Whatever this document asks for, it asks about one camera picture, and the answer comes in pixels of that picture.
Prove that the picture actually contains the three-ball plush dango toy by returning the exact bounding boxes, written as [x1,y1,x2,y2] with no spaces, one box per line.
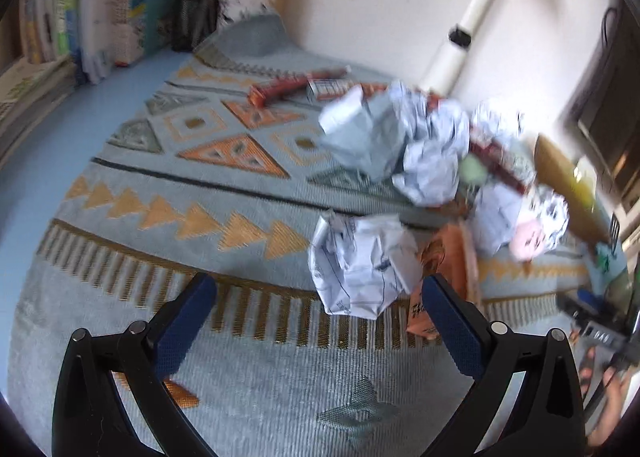
[509,220,549,262]

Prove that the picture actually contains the white paper ball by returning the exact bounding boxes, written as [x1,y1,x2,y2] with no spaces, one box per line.
[308,212,422,321]

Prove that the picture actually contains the orange anime snack wrapper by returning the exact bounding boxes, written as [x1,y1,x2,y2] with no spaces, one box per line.
[307,79,352,102]

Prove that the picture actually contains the orange snack packet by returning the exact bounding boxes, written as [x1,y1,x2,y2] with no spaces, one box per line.
[406,221,482,341]

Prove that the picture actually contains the brown woven basket bowl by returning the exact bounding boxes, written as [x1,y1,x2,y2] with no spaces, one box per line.
[534,134,611,246]

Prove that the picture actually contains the patterned blue orange rug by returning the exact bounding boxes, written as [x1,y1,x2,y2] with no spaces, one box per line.
[6,16,622,457]

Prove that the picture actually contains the white desk lamp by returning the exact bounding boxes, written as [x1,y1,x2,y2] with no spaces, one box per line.
[419,0,492,97]

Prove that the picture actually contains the dark red long snack box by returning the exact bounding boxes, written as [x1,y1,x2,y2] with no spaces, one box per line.
[247,66,350,108]

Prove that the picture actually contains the black mesh pen holder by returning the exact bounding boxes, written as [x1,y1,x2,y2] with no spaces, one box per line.
[170,0,219,52]

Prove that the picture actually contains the wooden organizer box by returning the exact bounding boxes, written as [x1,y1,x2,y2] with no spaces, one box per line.
[217,0,286,30]

